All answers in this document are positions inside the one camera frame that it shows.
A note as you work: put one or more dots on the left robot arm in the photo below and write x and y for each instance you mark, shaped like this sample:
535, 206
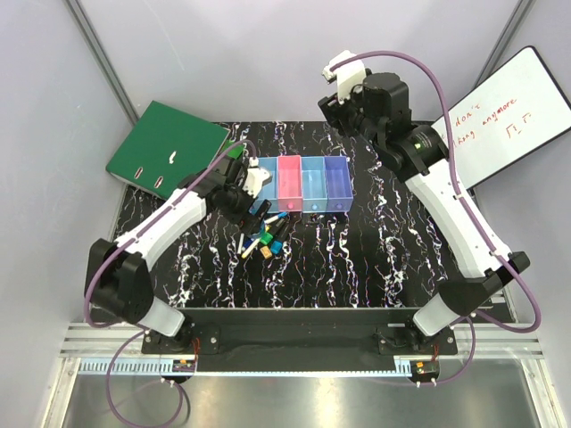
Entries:
119, 272

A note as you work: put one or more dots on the white whiteboard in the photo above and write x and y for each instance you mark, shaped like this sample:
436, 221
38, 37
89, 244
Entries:
518, 109

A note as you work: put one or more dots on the orange small eraser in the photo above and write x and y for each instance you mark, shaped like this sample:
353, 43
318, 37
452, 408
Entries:
266, 253

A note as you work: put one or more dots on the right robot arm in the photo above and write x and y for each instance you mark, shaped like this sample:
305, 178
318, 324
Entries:
375, 107

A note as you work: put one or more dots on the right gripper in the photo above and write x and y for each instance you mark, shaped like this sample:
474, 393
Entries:
335, 111

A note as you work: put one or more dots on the white marker blue tip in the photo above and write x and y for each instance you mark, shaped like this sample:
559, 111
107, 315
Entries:
250, 248

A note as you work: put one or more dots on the light blue middle bin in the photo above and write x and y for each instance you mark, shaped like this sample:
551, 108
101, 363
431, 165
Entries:
314, 185

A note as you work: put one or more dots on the black marker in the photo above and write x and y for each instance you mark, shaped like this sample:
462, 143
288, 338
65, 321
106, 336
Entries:
283, 232

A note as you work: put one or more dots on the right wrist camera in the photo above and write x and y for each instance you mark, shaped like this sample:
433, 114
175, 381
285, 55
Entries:
345, 73

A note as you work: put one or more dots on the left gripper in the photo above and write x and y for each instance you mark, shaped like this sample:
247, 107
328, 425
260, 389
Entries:
245, 218

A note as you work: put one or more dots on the green eraser cap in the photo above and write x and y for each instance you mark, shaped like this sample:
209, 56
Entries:
267, 240

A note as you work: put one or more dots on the blue eraser cap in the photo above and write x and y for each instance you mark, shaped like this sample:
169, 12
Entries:
276, 247

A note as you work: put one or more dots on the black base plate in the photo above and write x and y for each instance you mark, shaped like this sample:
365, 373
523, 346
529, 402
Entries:
317, 341

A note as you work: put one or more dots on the green ring binder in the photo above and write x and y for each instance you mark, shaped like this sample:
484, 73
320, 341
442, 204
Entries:
165, 146

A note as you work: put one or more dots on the green transparent folder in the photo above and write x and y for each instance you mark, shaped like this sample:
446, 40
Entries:
235, 152

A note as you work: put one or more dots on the aluminium frame rail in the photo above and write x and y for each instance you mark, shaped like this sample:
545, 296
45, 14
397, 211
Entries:
123, 350

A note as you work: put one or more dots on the pink bin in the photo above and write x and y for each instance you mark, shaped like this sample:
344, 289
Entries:
289, 183

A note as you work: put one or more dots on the thin white pen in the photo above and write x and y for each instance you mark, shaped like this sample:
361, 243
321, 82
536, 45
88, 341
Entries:
241, 241

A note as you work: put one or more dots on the purple bin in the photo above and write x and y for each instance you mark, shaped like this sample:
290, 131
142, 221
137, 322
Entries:
339, 184

